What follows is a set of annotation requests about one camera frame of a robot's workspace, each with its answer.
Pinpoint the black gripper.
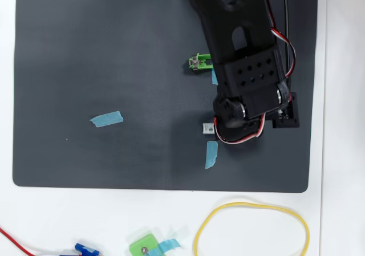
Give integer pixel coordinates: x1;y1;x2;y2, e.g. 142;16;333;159
213;96;266;144

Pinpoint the green battery holder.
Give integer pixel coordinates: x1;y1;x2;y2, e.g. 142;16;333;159
188;53;213;71

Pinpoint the short blue tape strip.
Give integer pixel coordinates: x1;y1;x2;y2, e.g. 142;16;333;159
204;140;219;170

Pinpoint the long blue tape strip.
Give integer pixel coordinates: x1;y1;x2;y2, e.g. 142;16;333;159
90;110;124;128

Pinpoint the blue tape on green block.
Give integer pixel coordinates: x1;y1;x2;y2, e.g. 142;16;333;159
148;237;183;256

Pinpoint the dark grey textured mat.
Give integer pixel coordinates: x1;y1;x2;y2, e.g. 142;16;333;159
11;0;319;194

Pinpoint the green block with screw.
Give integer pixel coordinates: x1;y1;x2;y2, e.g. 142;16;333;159
129;233;160;256

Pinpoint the red white black servo cable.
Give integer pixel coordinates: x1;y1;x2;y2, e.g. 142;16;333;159
262;0;297;80
213;112;267;146

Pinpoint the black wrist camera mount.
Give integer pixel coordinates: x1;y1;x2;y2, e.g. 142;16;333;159
272;92;301;129

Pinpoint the yellow cable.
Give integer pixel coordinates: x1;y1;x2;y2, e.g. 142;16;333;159
193;201;311;256

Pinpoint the thin black cable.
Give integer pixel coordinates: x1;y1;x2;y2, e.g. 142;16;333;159
282;0;291;80

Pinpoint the red wire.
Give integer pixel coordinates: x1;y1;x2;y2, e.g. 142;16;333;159
0;226;37;256

